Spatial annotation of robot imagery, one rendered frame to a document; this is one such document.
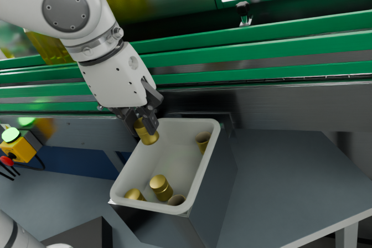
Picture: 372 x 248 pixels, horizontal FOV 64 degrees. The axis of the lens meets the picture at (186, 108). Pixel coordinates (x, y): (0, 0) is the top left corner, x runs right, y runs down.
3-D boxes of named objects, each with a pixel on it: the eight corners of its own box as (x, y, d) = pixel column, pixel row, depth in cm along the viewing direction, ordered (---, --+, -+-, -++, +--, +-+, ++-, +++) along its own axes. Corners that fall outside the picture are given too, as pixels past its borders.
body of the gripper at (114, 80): (135, 27, 45) (162, 86, 51) (86, 36, 49) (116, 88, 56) (110, 54, 40) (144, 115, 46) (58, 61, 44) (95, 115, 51)
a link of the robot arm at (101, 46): (128, 13, 44) (136, 31, 46) (84, 22, 48) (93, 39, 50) (98, 42, 38) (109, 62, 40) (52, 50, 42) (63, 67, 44)
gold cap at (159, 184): (169, 202, 59) (161, 189, 56) (154, 200, 60) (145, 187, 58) (175, 187, 61) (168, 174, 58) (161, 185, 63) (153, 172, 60)
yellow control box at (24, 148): (44, 146, 92) (29, 129, 87) (27, 165, 87) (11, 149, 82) (29, 145, 95) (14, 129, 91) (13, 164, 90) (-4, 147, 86)
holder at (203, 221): (242, 151, 75) (229, 106, 66) (212, 259, 57) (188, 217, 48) (183, 148, 83) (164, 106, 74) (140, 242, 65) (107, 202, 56)
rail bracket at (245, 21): (265, 45, 72) (256, -9, 64) (260, 60, 68) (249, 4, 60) (249, 46, 74) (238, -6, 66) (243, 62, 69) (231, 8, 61)
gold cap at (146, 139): (155, 145, 55) (145, 129, 52) (139, 145, 56) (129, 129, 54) (162, 132, 57) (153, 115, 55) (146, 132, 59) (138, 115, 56)
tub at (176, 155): (231, 145, 67) (222, 117, 62) (201, 241, 52) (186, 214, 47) (165, 142, 75) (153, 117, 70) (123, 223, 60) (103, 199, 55)
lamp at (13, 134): (24, 132, 87) (17, 125, 85) (13, 144, 84) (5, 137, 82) (14, 132, 89) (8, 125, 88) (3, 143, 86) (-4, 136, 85)
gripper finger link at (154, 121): (157, 96, 50) (171, 123, 54) (141, 96, 52) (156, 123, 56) (149, 108, 48) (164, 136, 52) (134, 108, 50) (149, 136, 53)
